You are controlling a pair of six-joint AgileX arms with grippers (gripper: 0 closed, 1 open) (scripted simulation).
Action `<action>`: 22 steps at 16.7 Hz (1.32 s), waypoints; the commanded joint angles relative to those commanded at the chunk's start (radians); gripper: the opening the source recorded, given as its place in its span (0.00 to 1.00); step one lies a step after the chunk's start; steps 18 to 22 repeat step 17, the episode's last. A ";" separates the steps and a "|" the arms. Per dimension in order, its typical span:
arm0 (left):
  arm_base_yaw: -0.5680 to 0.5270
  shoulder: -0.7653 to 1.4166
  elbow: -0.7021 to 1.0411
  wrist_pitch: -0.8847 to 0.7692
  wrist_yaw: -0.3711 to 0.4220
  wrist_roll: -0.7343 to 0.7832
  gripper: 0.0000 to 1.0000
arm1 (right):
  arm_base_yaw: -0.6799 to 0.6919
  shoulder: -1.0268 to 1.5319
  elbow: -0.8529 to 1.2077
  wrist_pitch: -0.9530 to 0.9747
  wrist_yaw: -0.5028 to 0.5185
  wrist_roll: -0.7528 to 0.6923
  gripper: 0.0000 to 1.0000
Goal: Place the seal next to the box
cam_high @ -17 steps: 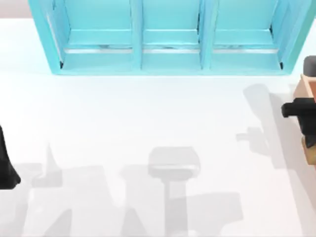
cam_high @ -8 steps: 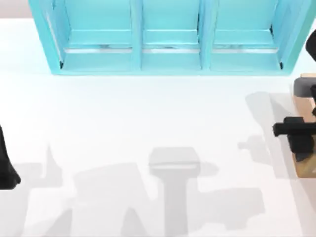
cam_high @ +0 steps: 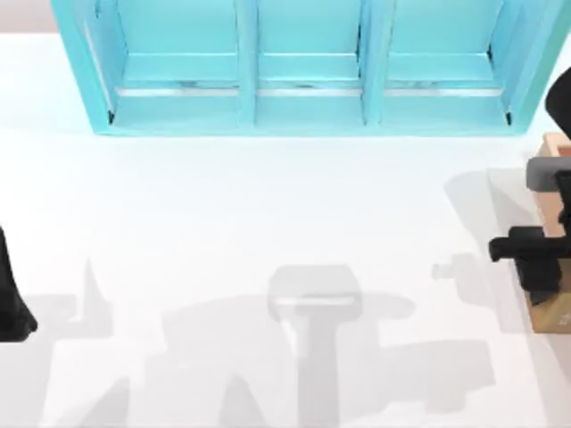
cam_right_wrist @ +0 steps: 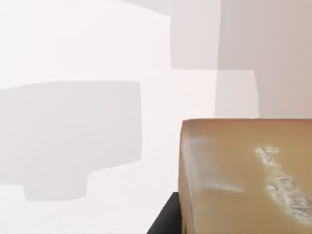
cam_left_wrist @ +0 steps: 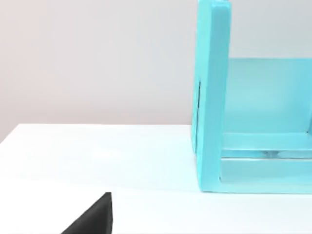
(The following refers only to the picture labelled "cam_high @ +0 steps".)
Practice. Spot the light blue rack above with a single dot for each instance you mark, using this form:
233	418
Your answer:
308	67

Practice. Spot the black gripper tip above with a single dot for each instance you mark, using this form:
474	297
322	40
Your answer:
11	303

